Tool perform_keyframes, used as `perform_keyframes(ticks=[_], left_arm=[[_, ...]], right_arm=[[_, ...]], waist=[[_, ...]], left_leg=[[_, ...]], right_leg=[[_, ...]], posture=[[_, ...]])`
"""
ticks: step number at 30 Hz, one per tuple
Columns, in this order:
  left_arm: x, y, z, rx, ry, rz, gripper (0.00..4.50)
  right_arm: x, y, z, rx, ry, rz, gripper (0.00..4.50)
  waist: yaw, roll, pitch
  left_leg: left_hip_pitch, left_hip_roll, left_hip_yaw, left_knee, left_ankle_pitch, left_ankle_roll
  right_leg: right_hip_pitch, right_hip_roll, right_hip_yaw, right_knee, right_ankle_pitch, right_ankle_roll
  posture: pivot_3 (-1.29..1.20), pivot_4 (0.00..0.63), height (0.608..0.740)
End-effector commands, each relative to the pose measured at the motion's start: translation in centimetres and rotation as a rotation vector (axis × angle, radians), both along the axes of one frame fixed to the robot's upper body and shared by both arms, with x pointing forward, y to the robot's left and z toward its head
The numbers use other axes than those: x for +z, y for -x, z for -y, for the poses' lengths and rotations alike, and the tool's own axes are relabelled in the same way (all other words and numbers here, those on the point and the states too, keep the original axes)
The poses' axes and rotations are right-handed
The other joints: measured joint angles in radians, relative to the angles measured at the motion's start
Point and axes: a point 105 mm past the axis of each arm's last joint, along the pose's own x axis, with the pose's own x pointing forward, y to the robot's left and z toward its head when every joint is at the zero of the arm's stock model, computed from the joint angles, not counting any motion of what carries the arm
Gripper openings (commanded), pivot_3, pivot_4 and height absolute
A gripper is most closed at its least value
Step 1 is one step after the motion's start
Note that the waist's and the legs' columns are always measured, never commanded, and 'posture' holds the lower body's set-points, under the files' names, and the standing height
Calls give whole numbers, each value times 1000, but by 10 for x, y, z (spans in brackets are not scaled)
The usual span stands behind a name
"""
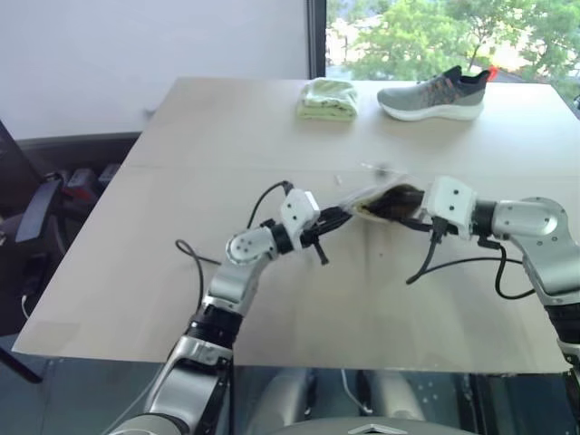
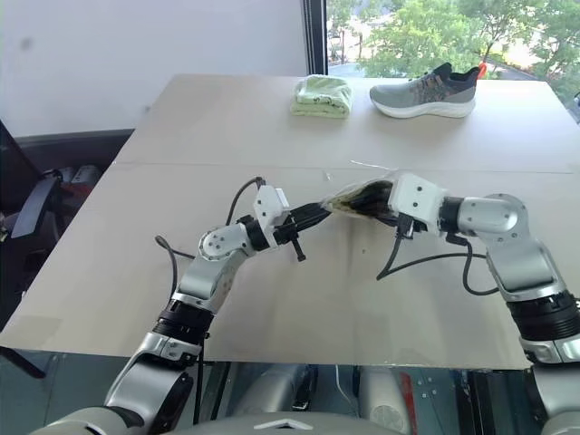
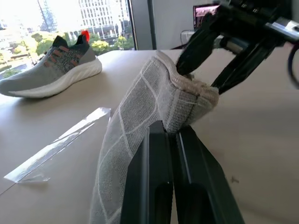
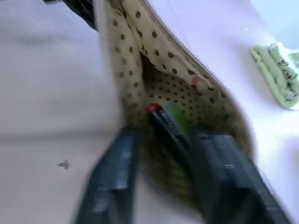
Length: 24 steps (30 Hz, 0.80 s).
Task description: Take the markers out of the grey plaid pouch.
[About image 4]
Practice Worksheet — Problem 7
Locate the green marker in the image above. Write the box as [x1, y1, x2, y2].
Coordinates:
[164, 102, 194, 135]

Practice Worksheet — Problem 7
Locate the green folded towel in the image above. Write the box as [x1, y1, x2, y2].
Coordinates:
[249, 42, 299, 110]

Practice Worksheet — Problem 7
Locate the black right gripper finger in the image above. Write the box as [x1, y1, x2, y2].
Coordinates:
[179, 127, 292, 224]
[43, 0, 98, 31]
[78, 127, 141, 224]

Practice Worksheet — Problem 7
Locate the black marker red cap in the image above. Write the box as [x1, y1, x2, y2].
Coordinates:
[145, 102, 194, 178]

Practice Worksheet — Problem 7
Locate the grey plaid pouch dotted lining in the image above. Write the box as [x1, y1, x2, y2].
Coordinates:
[92, 0, 254, 212]

